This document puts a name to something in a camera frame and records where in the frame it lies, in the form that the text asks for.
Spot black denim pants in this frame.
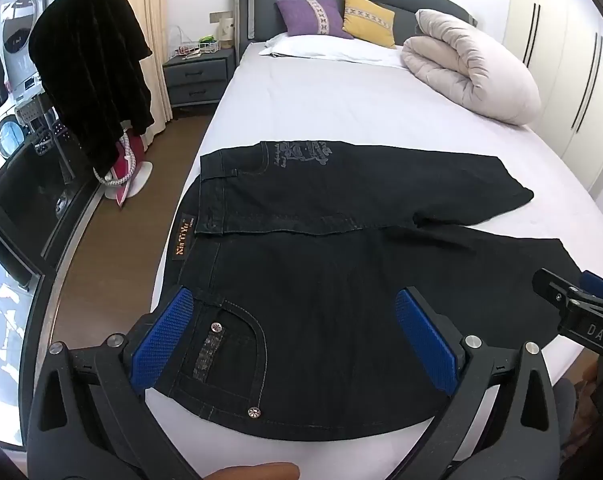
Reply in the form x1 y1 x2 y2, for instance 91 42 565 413
154 139 585 443

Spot washing machine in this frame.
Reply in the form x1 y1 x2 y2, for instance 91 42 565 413
0 107 32 158

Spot grey nightstand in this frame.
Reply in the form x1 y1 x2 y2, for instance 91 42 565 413
161 47 238 109

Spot beige curtain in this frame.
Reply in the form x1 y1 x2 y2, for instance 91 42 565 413
105 0 175 142

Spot glass sliding door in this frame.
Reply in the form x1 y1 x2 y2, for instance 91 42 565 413
0 0 108 453

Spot yellow patterned pillow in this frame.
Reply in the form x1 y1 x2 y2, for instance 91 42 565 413
342 0 397 49

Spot hanging black garment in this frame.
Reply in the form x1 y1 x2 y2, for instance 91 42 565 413
28 0 155 174

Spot person's left hand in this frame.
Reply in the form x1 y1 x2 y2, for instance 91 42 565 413
215 462 302 480

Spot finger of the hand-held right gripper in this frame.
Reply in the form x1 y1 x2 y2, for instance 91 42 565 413
556 300 603 359
532 267 603 311

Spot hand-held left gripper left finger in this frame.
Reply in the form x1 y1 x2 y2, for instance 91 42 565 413
26 285 217 480

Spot person's patterned clothing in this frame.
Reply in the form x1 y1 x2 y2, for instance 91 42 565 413
554 352 603 466

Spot white wire basket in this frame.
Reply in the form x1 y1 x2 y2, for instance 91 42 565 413
171 37 223 57

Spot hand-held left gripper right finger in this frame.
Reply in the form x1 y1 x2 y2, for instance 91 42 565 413
394 285 577 480

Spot red and white iron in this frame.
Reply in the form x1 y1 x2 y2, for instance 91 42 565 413
93 129 155 207

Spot purple patterned pillow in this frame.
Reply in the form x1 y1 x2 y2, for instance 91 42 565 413
275 0 355 40

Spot rolled beige duvet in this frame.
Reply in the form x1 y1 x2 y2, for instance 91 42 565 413
401 8 542 126

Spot white pillow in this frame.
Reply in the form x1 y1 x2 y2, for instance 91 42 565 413
258 32 408 69

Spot white wardrobe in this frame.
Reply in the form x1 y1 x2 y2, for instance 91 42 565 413
501 0 603 202

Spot bed with white sheet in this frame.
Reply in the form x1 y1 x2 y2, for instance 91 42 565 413
150 35 603 467

